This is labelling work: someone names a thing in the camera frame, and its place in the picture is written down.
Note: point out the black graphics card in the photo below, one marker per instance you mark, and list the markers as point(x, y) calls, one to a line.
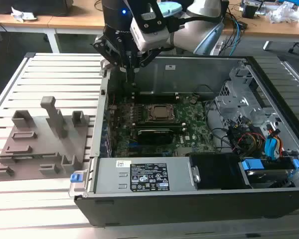
point(154, 137)

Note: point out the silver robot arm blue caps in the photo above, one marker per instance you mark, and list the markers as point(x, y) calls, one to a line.
point(189, 35)

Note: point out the CPU in socket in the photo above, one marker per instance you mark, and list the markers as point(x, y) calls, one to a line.
point(162, 112)

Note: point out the black RAM slot bank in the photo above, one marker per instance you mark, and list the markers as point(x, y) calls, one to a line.
point(157, 97)

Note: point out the small black desk device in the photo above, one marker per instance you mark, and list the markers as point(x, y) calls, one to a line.
point(249, 10)

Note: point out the grey power supply unit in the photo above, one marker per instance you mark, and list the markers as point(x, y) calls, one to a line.
point(109, 179)

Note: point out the blue case latch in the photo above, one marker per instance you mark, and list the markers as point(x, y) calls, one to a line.
point(75, 178)

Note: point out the black box on desk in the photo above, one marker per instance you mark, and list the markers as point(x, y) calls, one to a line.
point(35, 7)

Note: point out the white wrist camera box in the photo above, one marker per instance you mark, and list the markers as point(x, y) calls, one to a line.
point(152, 37)

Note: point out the silver coin cell battery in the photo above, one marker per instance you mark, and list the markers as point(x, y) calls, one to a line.
point(193, 100)

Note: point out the hard disk in blue carrier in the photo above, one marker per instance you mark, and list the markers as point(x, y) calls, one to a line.
point(251, 165)

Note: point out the clear plastic bags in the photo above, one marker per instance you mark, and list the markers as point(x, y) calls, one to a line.
point(286, 12)

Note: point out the black PC case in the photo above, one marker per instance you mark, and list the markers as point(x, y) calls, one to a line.
point(164, 209)

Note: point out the green motherboard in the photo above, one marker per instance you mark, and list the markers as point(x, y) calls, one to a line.
point(189, 117)

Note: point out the grey parts rack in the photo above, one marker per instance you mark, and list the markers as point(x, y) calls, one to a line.
point(44, 144)

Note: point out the crumpled white paper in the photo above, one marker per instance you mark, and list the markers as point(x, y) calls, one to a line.
point(22, 15)

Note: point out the white power strip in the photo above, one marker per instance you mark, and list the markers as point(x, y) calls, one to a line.
point(216, 47)

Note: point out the wooden desk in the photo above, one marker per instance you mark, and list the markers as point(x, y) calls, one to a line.
point(77, 15)

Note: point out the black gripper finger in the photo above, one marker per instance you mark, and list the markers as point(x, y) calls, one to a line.
point(103, 47)
point(149, 56)

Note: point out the metal drive cage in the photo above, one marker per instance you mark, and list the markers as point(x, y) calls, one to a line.
point(229, 104)

